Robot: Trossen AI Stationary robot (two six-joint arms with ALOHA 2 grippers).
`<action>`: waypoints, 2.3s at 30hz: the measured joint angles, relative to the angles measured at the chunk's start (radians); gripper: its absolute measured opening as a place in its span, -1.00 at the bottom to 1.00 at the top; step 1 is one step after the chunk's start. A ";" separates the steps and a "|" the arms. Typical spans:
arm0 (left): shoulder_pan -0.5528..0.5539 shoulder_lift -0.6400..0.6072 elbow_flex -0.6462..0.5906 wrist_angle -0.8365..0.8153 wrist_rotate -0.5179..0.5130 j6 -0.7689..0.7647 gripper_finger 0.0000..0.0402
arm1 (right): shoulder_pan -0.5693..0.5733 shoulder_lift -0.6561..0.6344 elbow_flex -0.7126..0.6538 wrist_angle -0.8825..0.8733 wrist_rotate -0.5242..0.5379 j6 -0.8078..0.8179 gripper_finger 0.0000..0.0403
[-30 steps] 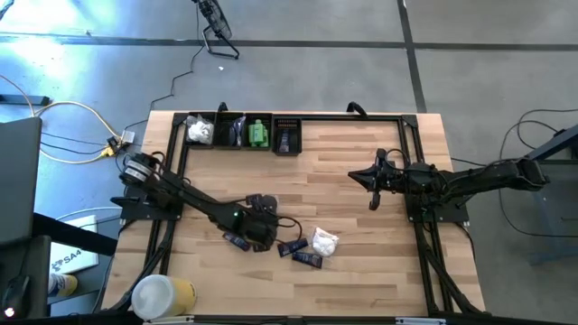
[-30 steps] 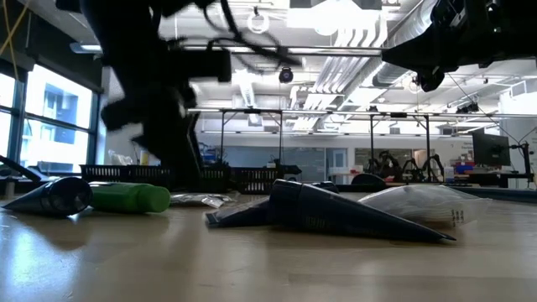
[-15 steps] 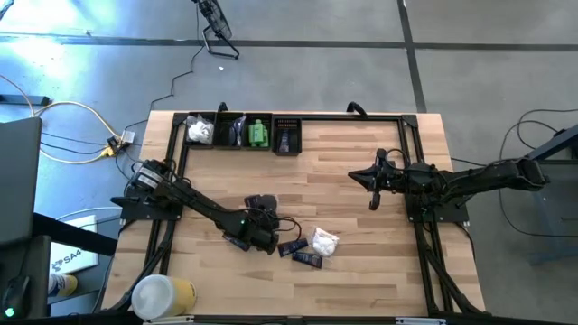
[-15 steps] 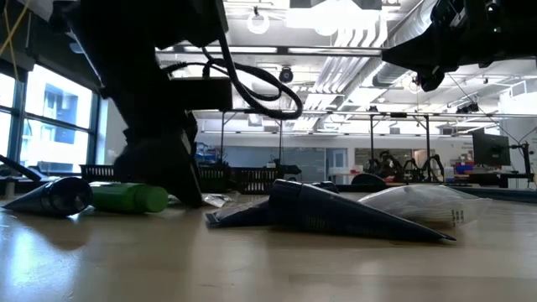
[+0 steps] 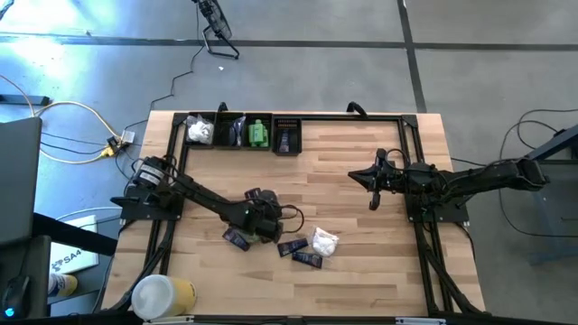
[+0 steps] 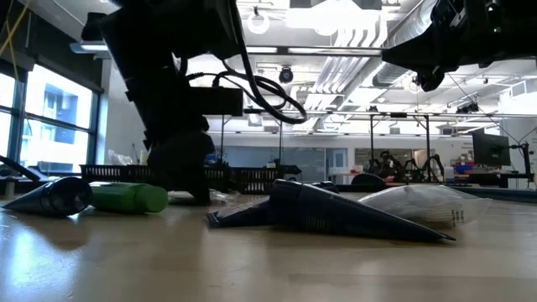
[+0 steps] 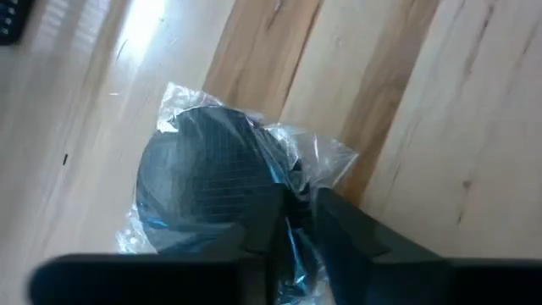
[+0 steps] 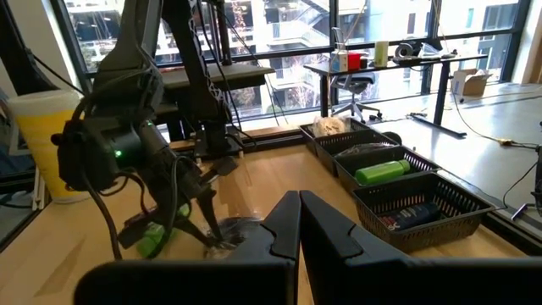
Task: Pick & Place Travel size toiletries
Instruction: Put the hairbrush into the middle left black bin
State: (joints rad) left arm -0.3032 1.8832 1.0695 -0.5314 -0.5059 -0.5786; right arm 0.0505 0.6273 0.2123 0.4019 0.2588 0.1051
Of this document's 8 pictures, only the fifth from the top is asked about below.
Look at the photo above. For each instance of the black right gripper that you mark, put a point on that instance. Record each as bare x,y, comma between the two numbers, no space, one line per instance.
396,177

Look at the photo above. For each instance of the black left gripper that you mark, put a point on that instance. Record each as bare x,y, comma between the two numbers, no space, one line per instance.
266,228

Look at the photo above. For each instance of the dark blue shave tube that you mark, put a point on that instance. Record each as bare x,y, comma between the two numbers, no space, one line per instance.
292,246
307,258
284,142
236,238

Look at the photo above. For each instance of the clear bag white cotton balls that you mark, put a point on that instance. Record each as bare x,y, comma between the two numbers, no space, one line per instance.
323,243

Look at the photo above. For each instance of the clear vanity pack bag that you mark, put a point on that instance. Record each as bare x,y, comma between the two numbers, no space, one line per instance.
200,132

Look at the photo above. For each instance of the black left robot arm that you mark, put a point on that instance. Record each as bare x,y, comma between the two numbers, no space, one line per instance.
203,198

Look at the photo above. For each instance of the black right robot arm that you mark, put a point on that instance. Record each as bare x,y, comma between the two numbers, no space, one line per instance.
487,178

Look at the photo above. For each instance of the yellow tub white lid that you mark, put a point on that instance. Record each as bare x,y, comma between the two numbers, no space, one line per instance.
158,298

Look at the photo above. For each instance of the silver aluminium profile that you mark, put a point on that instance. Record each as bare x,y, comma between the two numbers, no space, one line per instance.
420,321
169,320

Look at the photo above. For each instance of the grey power adapter box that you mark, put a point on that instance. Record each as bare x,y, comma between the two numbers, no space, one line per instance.
127,136

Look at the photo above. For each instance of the yellow plug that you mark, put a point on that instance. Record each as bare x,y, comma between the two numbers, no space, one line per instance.
108,151

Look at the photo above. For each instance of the blue grey metal table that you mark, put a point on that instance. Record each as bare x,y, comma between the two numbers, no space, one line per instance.
555,143

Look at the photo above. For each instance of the white cardboard box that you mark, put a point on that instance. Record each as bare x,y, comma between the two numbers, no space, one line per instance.
72,262

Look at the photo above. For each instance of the yellow white can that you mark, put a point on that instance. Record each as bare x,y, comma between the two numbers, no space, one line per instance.
65,285

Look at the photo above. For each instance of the black floor fan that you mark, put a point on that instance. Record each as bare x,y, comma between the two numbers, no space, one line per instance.
217,18

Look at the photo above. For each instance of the black side desk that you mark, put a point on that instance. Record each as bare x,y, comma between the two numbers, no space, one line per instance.
27,262

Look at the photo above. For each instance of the dark grey monitor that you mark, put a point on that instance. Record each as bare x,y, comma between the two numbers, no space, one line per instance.
18,180

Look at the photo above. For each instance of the black computer mouse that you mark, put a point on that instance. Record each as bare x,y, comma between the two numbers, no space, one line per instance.
15,293

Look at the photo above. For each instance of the black floor bar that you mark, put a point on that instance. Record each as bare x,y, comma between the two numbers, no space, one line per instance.
22,99

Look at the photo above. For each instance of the black aluminium table frame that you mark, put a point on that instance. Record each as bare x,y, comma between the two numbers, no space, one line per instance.
343,118

